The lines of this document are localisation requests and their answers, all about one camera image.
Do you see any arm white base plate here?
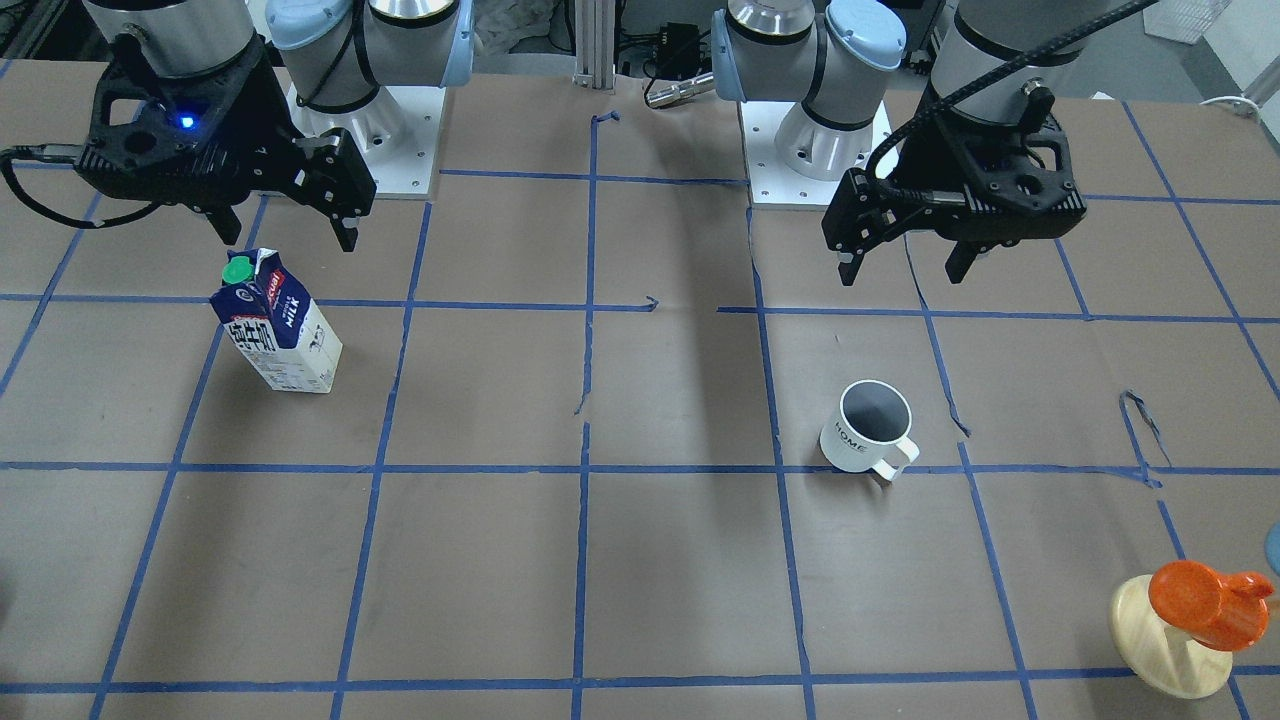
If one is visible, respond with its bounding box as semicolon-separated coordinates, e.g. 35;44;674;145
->
739;101;891;211
287;85;447;199

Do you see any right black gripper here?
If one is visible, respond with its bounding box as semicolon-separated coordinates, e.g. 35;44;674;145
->
76;35;376;252

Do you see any blue white milk carton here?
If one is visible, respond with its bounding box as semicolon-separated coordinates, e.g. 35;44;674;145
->
209;249;344;395

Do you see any silver flashlight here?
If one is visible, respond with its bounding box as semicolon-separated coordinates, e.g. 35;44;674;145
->
644;72;716;110

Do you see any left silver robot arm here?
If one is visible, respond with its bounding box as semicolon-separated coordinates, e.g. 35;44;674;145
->
710;1;1144;286

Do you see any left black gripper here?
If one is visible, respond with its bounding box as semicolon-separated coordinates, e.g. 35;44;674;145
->
822;86;1088;284

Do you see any white mug grey inside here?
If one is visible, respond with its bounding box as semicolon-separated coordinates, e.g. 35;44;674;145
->
818;379;920;480

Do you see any wooden cup stand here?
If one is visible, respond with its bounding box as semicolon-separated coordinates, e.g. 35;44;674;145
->
1108;574;1235;700

